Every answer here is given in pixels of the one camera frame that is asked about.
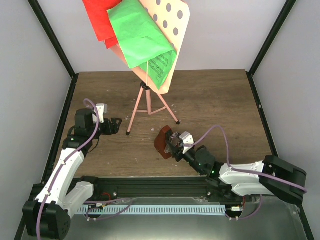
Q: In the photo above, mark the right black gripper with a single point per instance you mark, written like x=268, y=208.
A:
x=175, y=152

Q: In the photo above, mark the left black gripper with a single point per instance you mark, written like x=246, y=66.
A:
x=114, y=130

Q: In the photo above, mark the clear plastic metronome cover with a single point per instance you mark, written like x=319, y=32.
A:
x=172, y=138

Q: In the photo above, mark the reddish-brown wooden metronome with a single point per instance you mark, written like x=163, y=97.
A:
x=160, y=143

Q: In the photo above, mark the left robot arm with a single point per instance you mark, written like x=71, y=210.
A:
x=49, y=215

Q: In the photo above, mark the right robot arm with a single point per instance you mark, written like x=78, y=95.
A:
x=271, y=177

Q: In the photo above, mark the green sheet music paper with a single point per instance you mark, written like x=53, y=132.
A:
x=142, y=43

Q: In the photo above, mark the red paper sheet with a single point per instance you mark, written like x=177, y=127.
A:
x=97, y=11

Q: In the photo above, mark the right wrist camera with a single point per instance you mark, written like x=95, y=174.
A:
x=187, y=141

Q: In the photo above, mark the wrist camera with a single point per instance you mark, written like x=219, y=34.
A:
x=187, y=141
x=102, y=109

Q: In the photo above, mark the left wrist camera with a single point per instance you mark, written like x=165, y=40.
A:
x=102, y=109

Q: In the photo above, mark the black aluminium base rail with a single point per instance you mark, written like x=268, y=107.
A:
x=158, y=187

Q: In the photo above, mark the white slotted cable duct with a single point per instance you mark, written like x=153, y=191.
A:
x=207, y=210

